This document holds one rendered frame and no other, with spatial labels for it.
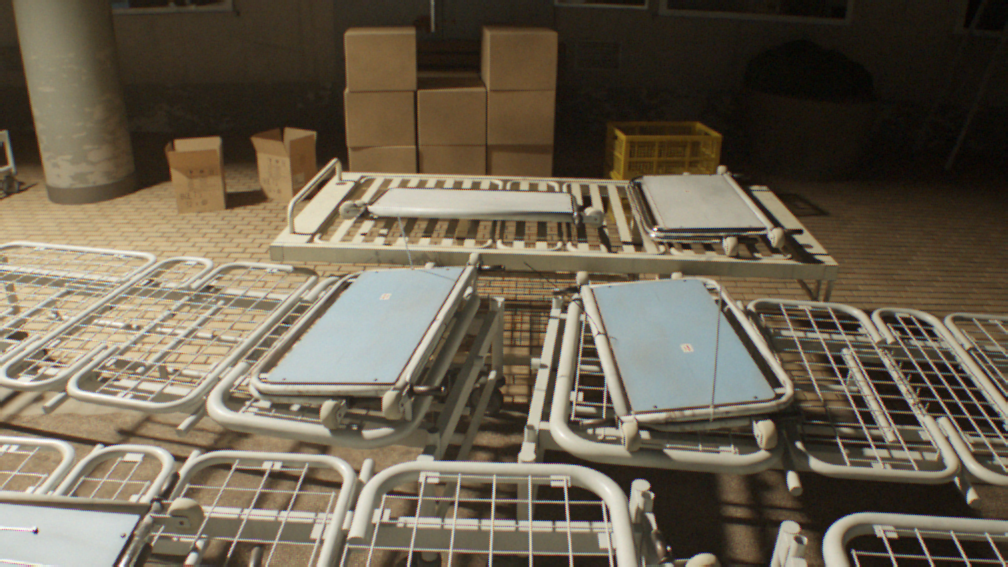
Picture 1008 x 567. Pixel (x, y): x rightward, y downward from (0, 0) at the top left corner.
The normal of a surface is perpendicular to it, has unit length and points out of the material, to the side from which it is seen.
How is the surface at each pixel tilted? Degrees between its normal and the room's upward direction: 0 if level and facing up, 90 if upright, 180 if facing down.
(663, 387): 5
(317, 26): 90
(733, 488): 0
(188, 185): 90
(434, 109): 90
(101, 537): 5
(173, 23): 90
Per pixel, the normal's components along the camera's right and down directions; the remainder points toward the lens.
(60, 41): 0.36, 0.38
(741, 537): 0.02, -0.91
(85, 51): 0.74, 0.29
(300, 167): 0.88, 0.21
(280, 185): -0.51, 0.34
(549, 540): -0.02, 0.40
